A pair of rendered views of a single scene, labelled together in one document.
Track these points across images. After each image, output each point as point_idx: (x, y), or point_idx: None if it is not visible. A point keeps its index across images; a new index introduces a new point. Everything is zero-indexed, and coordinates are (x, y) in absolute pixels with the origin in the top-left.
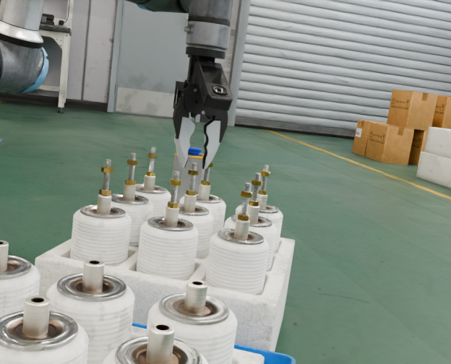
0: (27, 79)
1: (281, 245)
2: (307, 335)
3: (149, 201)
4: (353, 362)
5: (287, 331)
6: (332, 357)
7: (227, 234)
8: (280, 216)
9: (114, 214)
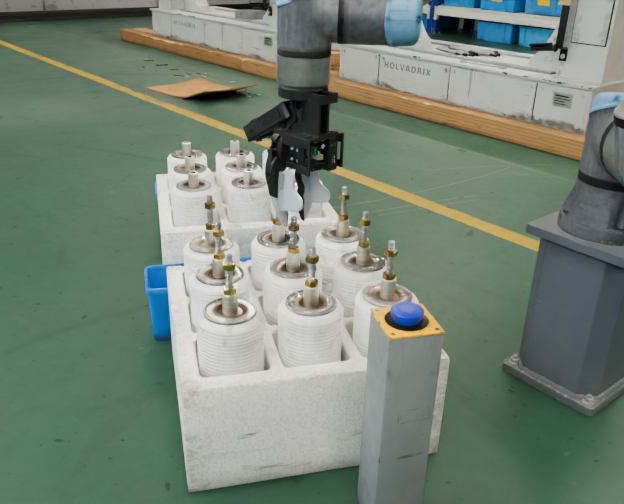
0: (619, 174)
1: (194, 361)
2: (146, 468)
3: (344, 268)
4: (85, 443)
5: (175, 464)
6: (111, 440)
7: (223, 241)
8: (198, 313)
9: (330, 233)
